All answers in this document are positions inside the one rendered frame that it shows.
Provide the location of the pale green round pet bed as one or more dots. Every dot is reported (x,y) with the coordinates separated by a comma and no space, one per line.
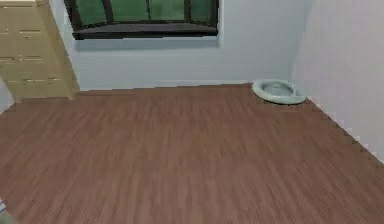
(278,91)

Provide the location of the black framed window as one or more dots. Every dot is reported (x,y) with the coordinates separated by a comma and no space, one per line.
(143,20)

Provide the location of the beige chest of drawers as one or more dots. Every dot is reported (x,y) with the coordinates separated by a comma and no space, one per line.
(30,56)

